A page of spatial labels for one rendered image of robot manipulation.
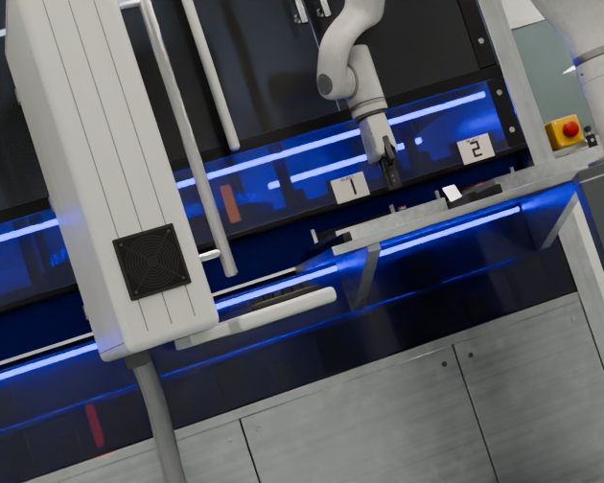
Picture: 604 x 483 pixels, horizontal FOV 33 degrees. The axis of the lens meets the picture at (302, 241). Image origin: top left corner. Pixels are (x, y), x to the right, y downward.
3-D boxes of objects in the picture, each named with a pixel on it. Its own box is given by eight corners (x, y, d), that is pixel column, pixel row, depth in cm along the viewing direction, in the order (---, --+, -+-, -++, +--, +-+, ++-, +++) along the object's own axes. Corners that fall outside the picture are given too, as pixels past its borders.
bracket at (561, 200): (536, 250, 258) (519, 201, 258) (546, 247, 258) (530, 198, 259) (596, 235, 224) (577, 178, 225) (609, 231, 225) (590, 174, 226)
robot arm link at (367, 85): (363, 100, 228) (391, 95, 234) (345, 44, 229) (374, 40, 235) (339, 112, 234) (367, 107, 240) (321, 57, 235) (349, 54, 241)
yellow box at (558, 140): (548, 152, 268) (540, 126, 269) (573, 145, 270) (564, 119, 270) (561, 147, 261) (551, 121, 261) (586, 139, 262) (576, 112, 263)
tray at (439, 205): (313, 261, 256) (308, 247, 256) (407, 230, 261) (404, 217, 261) (339, 246, 223) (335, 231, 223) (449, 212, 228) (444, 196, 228)
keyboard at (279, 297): (211, 326, 231) (207, 315, 232) (267, 307, 236) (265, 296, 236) (252, 311, 194) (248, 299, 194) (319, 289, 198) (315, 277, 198)
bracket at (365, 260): (351, 312, 248) (335, 261, 249) (362, 309, 249) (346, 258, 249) (385, 306, 215) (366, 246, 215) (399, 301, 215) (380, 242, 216)
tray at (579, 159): (451, 215, 252) (446, 201, 252) (545, 184, 256) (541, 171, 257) (499, 194, 218) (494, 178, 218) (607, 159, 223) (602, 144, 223)
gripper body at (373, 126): (349, 122, 239) (364, 167, 238) (360, 112, 229) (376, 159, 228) (379, 113, 240) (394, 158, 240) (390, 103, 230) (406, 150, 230)
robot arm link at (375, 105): (345, 113, 238) (349, 126, 238) (354, 104, 230) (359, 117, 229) (379, 103, 240) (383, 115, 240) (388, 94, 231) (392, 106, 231)
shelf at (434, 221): (296, 274, 255) (293, 266, 255) (547, 194, 268) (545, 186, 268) (334, 256, 208) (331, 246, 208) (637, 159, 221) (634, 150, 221)
